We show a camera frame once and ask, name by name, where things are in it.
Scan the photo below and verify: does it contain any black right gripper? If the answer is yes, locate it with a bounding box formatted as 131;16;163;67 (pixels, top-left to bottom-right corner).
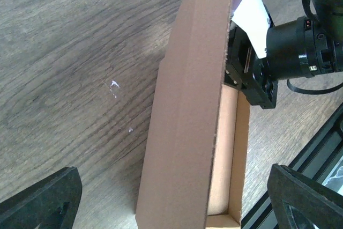
224;16;279;109

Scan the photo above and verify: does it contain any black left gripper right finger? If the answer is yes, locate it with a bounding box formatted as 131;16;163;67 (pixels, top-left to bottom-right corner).
267;164;342;228

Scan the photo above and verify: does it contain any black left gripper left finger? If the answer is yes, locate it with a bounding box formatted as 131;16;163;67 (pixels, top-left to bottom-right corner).
1;167;82;228

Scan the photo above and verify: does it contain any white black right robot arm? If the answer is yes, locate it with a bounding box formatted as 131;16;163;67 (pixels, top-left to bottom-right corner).
224;0;342;109

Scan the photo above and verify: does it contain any cardboard box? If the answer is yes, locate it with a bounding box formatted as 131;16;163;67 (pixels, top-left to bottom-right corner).
136;0;250;228

